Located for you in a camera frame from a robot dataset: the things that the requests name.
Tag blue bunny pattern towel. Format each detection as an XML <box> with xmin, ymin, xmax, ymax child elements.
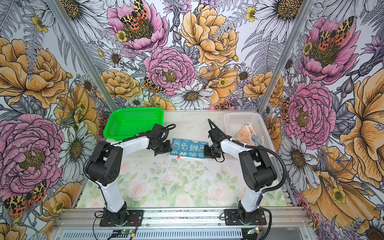
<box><xmin>169</xmin><ymin>138</ymin><xmax>208</xmax><ymax>161</ymax></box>

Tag white plastic basket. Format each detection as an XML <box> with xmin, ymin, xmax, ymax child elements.
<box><xmin>224</xmin><ymin>112</ymin><xmax>275</xmax><ymax>151</ymax></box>

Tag green plastic basket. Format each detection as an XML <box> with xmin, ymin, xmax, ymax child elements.
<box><xmin>104</xmin><ymin>107</ymin><xmax>164</xmax><ymax>141</ymax></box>

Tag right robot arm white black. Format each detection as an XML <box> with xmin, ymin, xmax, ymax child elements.
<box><xmin>204</xmin><ymin>128</ymin><xmax>285</xmax><ymax>225</ymax></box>

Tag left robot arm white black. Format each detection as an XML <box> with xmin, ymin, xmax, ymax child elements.
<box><xmin>84</xmin><ymin>124</ymin><xmax>176</xmax><ymax>227</ymax></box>

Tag orange pink patterned towel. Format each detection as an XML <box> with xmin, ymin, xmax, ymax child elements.
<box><xmin>235</xmin><ymin>123</ymin><xmax>265</xmax><ymax>146</ymax></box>

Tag small green circuit board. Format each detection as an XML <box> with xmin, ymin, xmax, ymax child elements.
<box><xmin>247</xmin><ymin>227</ymin><xmax>261</xmax><ymax>235</ymax></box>

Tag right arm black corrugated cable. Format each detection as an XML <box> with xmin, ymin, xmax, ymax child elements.
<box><xmin>207</xmin><ymin>118</ymin><xmax>288</xmax><ymax>240</ymax></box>

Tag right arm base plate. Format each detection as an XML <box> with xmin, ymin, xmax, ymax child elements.
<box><xmin>224</xmin><ymin>209</ymin><xmax>267</xmax><ymax>226</ymax></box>

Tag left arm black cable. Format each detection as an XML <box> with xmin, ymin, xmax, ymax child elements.
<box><xmin>82</xmin><ymin>122</ymin><xmax>177</xmax><ymax>193</ymax></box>

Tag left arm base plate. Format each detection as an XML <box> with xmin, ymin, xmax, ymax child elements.
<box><xmin>99</xmin><ymin>210</ymin><xmax>144</xmax><ymax>227</ymax></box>

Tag aluminium front rail frame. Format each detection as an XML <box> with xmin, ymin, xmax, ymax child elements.
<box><xmin>51</xmin><ymin>207</ymin><xmax>316</xmax><ymax>240</ymax></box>

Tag left aluminium corner post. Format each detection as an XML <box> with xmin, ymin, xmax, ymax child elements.
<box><xmin>47</xmin><ymin>1</ymin><xmax>118</xmax><ymax>112</ymax></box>

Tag aluminium corner post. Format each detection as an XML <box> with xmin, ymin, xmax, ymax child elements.
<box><xmin>47</xmin><ymin>1</ymin><xmax>118</xmax><ymax>112</ymax></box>
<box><xmin>257</xmin><ymin>0</ymin><xmax>315</xmax><ymax>114</ymax></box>

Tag right aluminium corner post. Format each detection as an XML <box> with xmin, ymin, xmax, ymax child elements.
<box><xmin>257</xmin><ymin>0</ymin><xmax>315</xmax><ymax>114</ymax></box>

